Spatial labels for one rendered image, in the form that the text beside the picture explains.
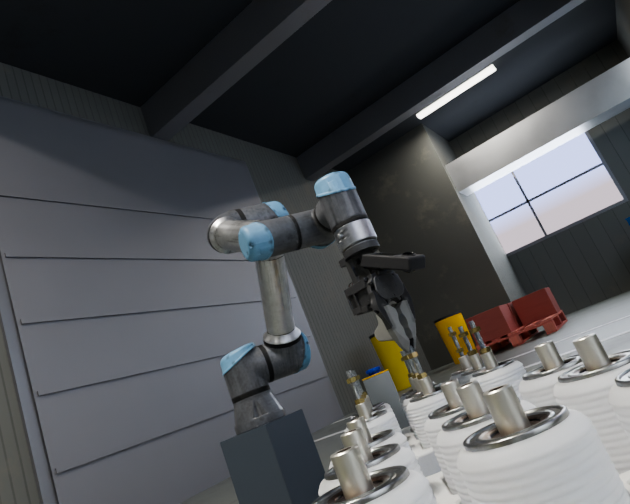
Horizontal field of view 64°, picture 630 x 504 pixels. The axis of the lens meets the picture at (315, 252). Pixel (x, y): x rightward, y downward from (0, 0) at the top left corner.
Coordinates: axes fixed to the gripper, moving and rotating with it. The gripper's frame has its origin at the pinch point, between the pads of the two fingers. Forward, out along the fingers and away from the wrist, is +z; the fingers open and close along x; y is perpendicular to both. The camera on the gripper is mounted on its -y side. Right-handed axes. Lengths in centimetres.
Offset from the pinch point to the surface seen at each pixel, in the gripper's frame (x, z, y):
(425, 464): 9.4, 17.9, -1.0
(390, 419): 7.8, 10.3, 4.1
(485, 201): -732, -188, 358
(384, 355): -365, -9, 365
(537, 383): 17.3, 9.6, -29.6
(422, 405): 4.5, 10.0, -0.8
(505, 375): -5.6, 10.5, -11.1
